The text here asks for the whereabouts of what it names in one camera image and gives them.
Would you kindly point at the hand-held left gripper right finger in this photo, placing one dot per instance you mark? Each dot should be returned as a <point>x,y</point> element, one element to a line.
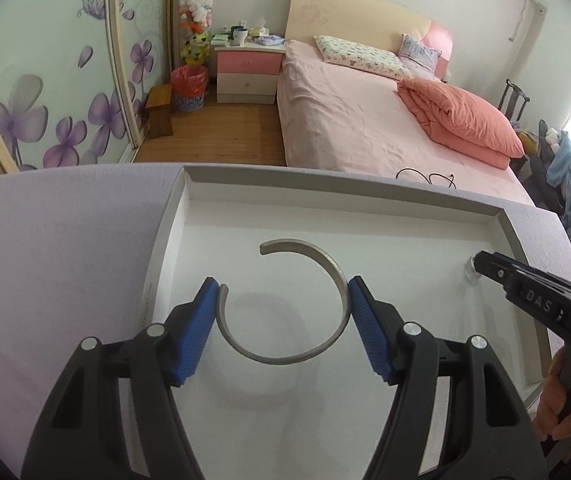
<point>370,332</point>

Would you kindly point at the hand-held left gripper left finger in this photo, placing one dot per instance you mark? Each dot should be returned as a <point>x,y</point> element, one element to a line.
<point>200,332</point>

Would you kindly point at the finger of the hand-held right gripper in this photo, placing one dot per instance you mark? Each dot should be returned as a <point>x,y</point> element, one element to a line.
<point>498,265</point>

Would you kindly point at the silver bangle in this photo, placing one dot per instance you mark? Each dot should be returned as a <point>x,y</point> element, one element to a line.
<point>285,360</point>

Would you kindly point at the grey shallow tray box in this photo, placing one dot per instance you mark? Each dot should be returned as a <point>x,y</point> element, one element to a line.
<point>315,210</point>

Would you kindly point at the person's right hand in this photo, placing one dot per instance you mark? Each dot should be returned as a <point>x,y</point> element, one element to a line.
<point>548,400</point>

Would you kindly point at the dark clothes pile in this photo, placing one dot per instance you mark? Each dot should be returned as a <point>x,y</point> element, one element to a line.
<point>535,165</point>

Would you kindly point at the blue plush toy pile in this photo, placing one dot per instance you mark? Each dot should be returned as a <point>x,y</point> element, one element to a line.
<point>570,180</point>

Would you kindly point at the folded orange quilt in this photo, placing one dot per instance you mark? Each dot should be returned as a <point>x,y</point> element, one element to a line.
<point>460,115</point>

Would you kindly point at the black wooden chair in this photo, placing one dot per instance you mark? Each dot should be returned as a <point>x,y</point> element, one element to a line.
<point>513,100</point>

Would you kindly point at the bed with pink sheet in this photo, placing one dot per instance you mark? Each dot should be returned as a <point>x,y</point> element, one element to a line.
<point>355,125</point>

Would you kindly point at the lilac printed pillow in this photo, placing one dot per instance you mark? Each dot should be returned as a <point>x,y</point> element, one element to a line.
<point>418,55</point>

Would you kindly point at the small wooden stool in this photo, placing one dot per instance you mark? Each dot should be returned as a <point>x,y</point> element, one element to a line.
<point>159,97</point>

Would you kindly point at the blue wastebasket with red bag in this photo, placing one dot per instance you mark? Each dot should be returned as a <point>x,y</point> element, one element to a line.
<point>189,90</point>

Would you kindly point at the white floral pillow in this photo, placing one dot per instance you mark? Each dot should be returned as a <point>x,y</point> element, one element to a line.
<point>360,55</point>

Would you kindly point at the pink and white nightstand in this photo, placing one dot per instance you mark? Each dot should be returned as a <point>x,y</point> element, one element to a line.
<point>245,67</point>

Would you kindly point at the cream and pink headboard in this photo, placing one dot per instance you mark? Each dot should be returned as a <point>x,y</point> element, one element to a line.
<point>355,10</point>

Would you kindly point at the white mug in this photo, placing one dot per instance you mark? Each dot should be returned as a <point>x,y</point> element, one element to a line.
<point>239,37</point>

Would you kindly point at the lilac cloth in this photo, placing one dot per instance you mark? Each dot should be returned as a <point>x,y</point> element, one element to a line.
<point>271,40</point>

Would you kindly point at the flower print sliding wardrobe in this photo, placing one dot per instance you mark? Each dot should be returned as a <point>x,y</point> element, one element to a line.
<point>40,60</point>

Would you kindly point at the clear tube of plush toys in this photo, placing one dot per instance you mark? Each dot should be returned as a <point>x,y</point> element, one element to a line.
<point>195,5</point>

